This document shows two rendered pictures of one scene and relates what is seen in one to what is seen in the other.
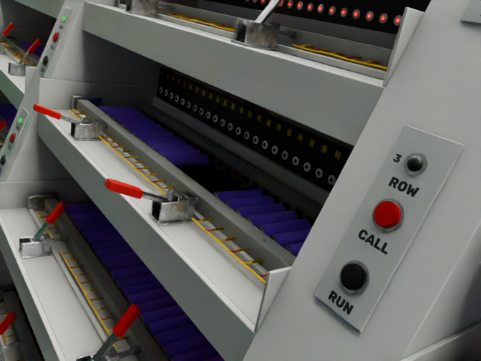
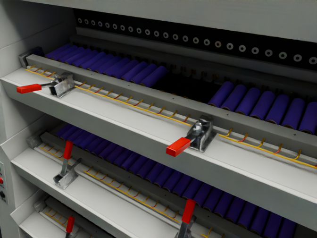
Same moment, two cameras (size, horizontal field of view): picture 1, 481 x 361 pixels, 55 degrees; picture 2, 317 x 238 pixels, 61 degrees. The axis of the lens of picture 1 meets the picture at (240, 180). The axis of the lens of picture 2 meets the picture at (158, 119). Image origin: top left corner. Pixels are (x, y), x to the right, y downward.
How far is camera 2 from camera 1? 0.26 m
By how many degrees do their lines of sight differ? 23
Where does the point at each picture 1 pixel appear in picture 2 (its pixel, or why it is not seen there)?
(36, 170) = (22, 121)
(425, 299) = not seen: outside the picture
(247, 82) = (251, 18)
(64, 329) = (135, 226)
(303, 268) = not seen: outside the picture
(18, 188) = (17, 139)
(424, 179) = not seen: outside the picture
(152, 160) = (142, 94)
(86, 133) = (64, 88)
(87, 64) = (16, 24)
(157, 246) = (210, 169)
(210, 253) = (256, 159)
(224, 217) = (247, 126)
